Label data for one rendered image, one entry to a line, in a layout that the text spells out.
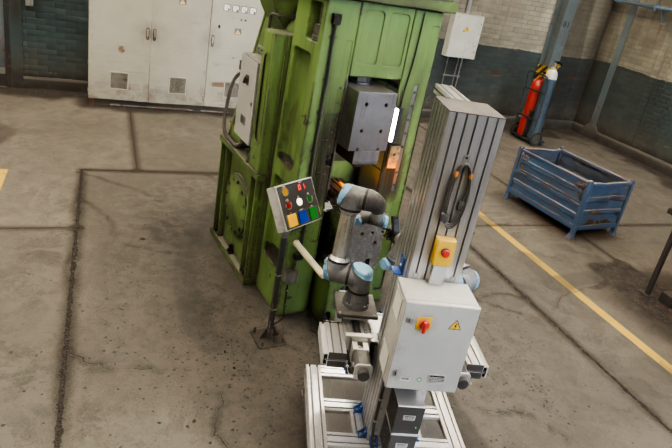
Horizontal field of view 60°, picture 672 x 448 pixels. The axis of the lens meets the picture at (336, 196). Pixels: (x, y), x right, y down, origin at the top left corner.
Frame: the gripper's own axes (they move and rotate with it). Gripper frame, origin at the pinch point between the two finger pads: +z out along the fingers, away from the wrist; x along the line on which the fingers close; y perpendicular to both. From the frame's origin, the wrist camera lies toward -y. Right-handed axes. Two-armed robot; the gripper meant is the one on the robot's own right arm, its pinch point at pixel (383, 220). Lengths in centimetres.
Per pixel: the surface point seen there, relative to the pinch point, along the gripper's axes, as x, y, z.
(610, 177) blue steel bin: 422, 37, 135
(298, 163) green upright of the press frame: -43, -22, 47
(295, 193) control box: -58, -14, 17
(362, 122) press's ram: -10, -56, 31
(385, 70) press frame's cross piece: 9, -88, 45
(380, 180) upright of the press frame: 24, -8, 45
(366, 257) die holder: 11, 43, 25
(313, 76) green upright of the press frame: -42, -81, 47
